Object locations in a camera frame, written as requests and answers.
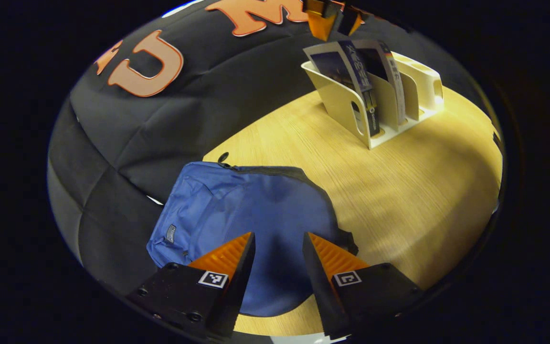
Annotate white portrait cover book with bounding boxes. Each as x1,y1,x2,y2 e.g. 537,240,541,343
351,39,407,126

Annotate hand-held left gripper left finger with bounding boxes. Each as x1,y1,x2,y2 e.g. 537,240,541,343
127,232,256,338

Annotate white bookshelf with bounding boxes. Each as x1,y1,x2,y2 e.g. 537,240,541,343
301,50,444,150

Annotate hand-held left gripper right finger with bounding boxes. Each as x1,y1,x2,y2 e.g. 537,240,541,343
302,232,423,340

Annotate blue schoolbag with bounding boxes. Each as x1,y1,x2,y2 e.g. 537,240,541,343
146,161,359,317

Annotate blue book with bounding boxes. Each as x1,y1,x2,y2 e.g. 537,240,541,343
304,40,381,138

